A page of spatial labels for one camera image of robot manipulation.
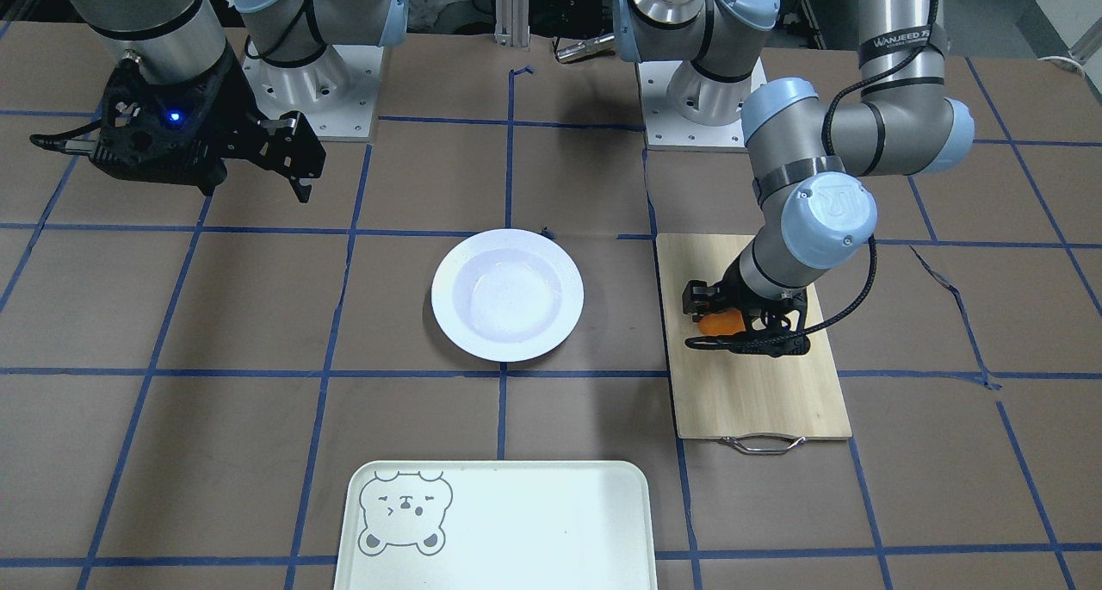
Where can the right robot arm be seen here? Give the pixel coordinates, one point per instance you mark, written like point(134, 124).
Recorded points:
point(177, 40)

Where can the orange fruit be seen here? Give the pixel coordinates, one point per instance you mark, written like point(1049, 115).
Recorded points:
point(727, 323)

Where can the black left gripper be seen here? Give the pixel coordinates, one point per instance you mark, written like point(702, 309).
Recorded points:
point(747, 301)

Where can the cream bear tray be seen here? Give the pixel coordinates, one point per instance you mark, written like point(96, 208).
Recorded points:
point(580, 524)

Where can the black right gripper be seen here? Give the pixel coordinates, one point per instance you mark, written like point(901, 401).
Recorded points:
point(225, 106)

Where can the aluminium frame post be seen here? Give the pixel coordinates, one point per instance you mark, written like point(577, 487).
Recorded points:
point(512, 23)

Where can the white round plate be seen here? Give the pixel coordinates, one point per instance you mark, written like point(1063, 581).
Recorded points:
point(507, 295)

